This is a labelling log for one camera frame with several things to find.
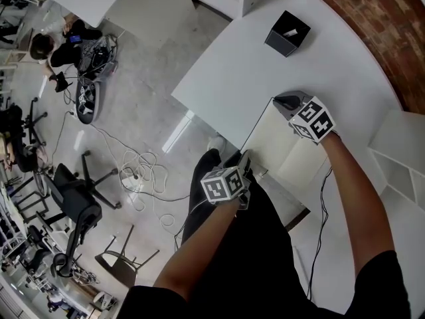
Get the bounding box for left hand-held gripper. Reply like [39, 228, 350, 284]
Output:
[200, 149, 255, 211]

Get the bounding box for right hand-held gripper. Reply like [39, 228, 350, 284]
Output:
[272, 90, 337, 145]

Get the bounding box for blue cover notebook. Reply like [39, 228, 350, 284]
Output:
[239, 95, 331, 191]

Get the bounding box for person's left forearm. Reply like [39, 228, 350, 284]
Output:
[152, 199, 243, 298]

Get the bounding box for person's right forearm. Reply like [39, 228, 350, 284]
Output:
[320, 133, 396, 278]

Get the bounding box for person's white shoe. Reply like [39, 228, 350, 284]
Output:
[207, 134, 226, 152]

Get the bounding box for black square pen holder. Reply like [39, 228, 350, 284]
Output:
[264, 10, 312, 58]

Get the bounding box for white desk with hutch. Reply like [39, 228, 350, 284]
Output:
[171, 0, 425, 235]

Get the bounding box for person's black clothing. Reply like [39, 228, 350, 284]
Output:
[116, 148, 416, 319]

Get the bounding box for dark wooden chair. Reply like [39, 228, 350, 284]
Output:
[94, 224, 160, 288]

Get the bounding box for open grey suitcase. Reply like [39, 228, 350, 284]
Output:
[75, 35, 120, 125]

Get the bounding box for black office chair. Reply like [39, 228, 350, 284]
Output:
[0, 97, 49, 172]
[49, 151, 120, 278]

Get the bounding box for wooden stool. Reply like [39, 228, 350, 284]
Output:
[6, 28, 31, 66]

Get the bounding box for thin black cable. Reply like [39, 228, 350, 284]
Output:
[305, 166, 333, 302]

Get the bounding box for white cable bundle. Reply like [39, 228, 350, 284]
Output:
[119, 150, 177, 227]

